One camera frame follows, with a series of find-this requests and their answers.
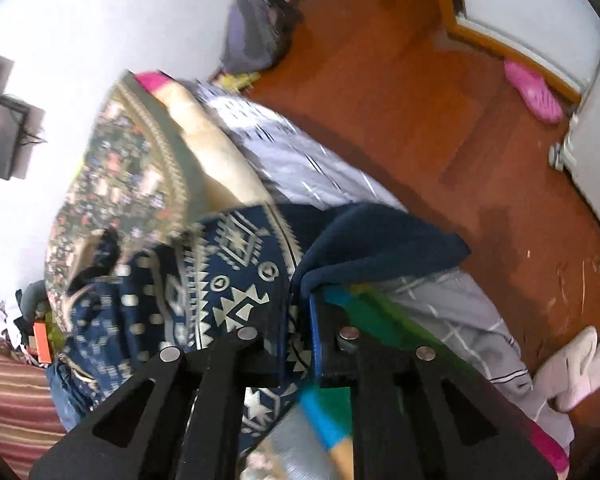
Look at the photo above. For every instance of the floral bedspread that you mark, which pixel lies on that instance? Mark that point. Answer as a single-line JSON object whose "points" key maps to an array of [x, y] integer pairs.
{"points": [[125, 170]]}

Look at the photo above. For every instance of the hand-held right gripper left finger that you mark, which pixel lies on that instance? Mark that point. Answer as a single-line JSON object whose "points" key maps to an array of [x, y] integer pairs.
{"points": [[260, 355]]}

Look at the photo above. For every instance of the beige blanket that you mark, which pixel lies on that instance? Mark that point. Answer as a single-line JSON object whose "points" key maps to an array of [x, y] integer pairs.
{"points": [[215, 145]]}

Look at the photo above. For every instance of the pink cloth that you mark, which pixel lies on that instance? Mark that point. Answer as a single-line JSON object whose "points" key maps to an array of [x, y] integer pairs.
{"points": [[550, 447], [154, 81]]}

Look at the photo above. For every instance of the blue jeans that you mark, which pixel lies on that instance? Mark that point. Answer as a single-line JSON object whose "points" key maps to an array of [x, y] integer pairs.
{"points": [[70, 395]]}

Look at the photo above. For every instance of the navy patterned garment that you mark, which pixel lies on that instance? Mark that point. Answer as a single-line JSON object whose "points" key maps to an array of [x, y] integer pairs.
{"points": [[230, 270]]}

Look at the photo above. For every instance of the multicoloured cloth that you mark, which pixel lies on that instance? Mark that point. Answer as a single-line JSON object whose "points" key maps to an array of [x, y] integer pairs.
{"points": [[380, 310]]}

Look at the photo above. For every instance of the white appliance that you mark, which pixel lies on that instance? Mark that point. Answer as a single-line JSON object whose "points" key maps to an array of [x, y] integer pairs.
{"points": [[595, 130]]}

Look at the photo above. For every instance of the orange box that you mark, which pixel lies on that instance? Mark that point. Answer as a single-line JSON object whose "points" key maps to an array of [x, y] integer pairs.
{"points": [[41, 342]]}

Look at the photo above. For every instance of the black wall television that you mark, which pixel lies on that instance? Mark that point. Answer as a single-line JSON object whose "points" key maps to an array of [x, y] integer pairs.
{"points": [[0, 135]]}

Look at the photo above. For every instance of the wooden door frame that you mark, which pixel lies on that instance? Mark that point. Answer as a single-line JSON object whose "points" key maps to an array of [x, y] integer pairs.
{"points": [[510, 55]]}

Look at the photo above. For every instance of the bright pink slipper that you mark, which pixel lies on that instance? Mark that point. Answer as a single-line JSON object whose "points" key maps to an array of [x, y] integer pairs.
{"points": [[532, 90]]}

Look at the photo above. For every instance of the yellow green cloth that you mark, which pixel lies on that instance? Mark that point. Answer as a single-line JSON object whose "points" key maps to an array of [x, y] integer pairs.
{"points": [[237, 81]]}

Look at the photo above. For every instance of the grey checked bed sheet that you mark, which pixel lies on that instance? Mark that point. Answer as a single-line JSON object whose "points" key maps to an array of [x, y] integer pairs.
{"points": [[305, 155]]}

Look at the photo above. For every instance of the purple grey bag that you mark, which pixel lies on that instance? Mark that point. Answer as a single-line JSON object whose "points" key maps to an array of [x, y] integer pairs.
{"points": [[255, 30]]}

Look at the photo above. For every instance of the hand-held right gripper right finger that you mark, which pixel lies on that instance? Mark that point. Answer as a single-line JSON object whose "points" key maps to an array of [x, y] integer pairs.
{"points": [[316, 335]]}

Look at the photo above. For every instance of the red striped cloth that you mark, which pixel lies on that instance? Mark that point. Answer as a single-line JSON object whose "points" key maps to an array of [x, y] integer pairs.
{"points": [[15, 400]]}

